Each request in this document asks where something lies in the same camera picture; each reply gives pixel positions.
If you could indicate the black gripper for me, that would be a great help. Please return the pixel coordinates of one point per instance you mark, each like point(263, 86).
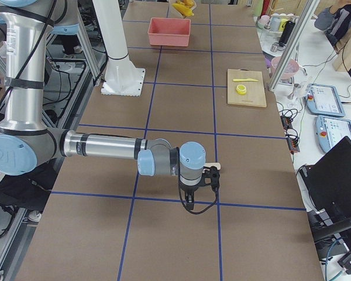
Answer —
point(189, 189)

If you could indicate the white brush with dark bristles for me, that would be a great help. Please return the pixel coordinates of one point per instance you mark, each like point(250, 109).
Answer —
point(213, 164)

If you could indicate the yellow toy corn cob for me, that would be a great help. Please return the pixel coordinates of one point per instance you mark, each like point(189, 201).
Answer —
point(182, 9)

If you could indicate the beige plastic dustpan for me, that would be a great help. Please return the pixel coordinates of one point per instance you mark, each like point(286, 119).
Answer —
point(188, 3)

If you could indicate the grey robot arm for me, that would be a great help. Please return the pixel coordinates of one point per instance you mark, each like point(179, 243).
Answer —
point(26, 142)

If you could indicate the pink plastic bin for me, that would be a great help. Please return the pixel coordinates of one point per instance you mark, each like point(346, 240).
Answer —
point(169, 32)

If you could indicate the yellow toy lemon slices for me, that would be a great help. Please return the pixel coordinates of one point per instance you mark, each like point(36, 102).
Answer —
point(241, 89)

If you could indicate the bamboo cutting board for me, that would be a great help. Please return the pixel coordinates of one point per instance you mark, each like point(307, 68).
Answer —
point(255, 96)

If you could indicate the yellow plastic knife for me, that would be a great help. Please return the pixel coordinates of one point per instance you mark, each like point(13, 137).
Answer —
point(245, 80)

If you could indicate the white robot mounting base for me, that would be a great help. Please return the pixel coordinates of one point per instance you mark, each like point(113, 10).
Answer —
point(121, 75)

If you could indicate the black laptop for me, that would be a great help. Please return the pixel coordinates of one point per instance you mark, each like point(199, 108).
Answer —
point(329, 180)

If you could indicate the lower blue teach pendant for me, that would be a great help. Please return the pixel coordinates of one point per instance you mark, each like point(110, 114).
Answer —
point(331, 130)

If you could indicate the blue teach pendant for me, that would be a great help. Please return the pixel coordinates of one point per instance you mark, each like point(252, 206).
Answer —
point(324, 100)
point(331, 130)

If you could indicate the upper blue teach pendant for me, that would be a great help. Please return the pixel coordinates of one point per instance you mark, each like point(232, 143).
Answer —
point(324, 100)

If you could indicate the black bottle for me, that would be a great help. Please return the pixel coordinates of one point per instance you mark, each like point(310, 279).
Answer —
point(288, 28)

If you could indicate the person in grey jacket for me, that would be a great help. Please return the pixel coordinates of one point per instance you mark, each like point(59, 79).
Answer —
point(335, 22)

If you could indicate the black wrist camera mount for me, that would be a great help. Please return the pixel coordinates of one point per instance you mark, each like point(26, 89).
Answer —
point(210, 177)

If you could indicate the aluminium frame post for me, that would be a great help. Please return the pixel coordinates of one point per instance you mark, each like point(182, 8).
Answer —
point(294, 39)

